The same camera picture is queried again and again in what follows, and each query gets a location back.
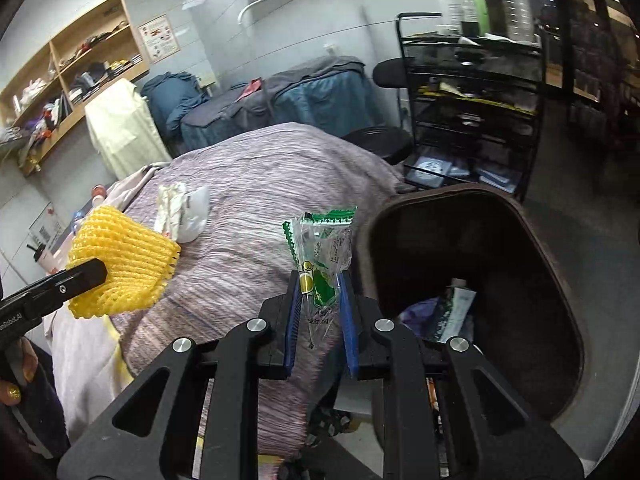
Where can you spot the purple plastic bag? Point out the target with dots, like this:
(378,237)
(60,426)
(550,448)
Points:
(417,317)

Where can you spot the wall poster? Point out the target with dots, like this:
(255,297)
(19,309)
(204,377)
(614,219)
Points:
(159,37)

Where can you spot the black stool chair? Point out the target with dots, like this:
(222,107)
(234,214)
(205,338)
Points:
(377,142)

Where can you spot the pink red cloth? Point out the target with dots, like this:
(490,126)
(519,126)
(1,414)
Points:
(250,90)

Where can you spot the person's left forearm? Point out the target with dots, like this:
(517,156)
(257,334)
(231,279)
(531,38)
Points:
(30,430)

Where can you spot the clear green candy wrapper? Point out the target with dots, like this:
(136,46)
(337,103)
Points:
(325,260)

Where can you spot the brown trash bin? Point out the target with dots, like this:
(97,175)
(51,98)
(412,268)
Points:
(500,240)

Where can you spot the blue bedding pile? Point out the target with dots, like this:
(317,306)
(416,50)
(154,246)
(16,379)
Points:
(170,100)

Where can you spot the cream crumpled wrapper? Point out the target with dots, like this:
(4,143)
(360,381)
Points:
(167,205)

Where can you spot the black metal trolley rack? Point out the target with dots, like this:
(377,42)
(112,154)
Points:
(475,47)

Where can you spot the massage bed with grey cover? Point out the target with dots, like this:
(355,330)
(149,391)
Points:
(310,105)

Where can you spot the cream cloth cover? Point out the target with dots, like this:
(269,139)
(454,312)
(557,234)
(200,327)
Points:
(125,130)

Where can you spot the white wall sign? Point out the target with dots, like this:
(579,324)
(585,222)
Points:
(47,225)

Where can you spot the wooden wall shelf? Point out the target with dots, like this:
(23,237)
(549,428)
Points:
(75,35)

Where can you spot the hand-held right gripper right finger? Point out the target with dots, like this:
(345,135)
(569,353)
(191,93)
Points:
(350,330)

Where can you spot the green white milk carton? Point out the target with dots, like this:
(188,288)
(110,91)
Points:
(457,310)

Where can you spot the white cup with black lid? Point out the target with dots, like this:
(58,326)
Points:
(42,259)

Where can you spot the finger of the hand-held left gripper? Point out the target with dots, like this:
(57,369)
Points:
(75,280)

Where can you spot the dark display shelf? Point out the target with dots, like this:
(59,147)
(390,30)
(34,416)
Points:
(590,35)

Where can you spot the dark bottle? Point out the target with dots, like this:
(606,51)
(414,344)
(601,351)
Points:
(495,10)

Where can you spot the large clear plastic bottle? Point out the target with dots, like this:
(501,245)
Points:
(517,5)

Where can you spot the blue white packet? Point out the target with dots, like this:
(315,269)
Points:
(497,180)
(434,167)

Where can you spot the white pump bottle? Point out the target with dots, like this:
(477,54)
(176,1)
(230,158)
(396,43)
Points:
(450,5)

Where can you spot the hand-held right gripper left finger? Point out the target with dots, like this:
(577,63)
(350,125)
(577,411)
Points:
(292,330)

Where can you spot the yellow foam fruit net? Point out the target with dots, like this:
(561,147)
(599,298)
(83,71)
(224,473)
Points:
(125,260)

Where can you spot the person's left hand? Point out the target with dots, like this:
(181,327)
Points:
(22,375)

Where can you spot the pile of folded clothes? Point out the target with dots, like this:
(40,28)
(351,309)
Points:
(100,77)

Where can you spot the purple striped bedspread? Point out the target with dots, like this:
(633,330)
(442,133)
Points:
(260,170)

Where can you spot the red white paper cup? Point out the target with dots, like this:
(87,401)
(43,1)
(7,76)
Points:
(98,192)

